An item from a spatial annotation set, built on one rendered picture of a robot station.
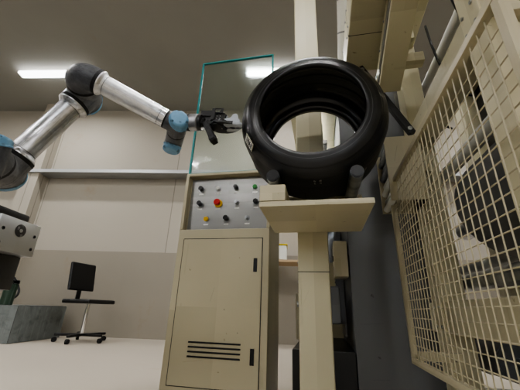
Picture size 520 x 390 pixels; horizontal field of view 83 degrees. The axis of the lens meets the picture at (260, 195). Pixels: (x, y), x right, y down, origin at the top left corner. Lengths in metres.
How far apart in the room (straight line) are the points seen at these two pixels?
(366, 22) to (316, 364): 1.41
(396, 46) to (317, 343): 1.24
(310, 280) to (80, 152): 5.93
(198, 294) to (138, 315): 3.59
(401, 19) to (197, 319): 1.66
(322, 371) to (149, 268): 4.29
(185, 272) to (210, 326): 0.32
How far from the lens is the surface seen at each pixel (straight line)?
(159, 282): 5.20
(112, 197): 5.96
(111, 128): 6.73
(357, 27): 1.55
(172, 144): 1.31
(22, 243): 1.04
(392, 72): 1.54
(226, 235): 1.73
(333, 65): 1.27
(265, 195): 1.00
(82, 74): 1.32
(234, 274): 1.67
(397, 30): 1.46
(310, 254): 1.30
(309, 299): 1.28
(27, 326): 5.02
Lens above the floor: 0.47
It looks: 21 degrees up
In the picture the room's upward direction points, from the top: 2 degrees clockwise
